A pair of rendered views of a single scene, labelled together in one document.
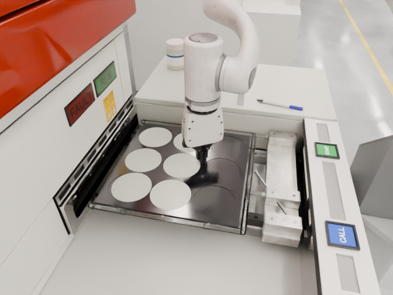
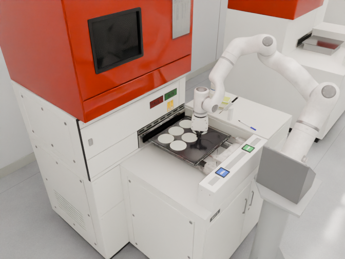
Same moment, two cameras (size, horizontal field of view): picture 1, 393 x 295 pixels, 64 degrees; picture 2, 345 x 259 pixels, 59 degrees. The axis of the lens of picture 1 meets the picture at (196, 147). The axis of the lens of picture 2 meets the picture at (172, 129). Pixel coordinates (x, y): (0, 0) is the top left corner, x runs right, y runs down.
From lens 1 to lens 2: 1.12 m
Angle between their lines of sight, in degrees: 23
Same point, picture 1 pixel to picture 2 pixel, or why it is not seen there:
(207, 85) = (199, 106)
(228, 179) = (204, 148)
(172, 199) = (177, 147)
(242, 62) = (210, 101)
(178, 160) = (189, 135)
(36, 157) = (135, 115)
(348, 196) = (238, 164)
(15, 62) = (137, 88)
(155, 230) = (168, 158)
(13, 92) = (134, 95)
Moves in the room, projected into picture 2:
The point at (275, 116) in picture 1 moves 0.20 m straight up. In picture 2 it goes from (241, 129) to (246, 101)
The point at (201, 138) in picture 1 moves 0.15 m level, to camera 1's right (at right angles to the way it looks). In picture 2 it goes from (197, 127) to (221, 134)
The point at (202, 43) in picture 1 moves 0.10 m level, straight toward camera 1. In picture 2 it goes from (198, 91) to (190, 98)
